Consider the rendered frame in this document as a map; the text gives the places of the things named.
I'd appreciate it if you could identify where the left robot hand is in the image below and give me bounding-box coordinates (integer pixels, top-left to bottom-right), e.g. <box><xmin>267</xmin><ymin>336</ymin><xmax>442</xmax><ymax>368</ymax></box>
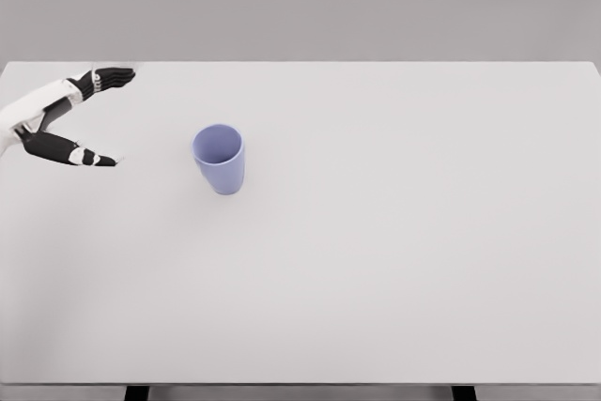
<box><xmin>0</xmin><ymin>66</ymin><xmax>137</xmax><ymax>168</ymax></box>

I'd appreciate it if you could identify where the lavender blue plastic cup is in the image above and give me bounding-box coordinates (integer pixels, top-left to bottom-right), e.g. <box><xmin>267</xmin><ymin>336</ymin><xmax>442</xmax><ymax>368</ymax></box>
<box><xmin>191</xmin><ymin>124</ymin><xmax>246</xmax><ymax>196</ymax></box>

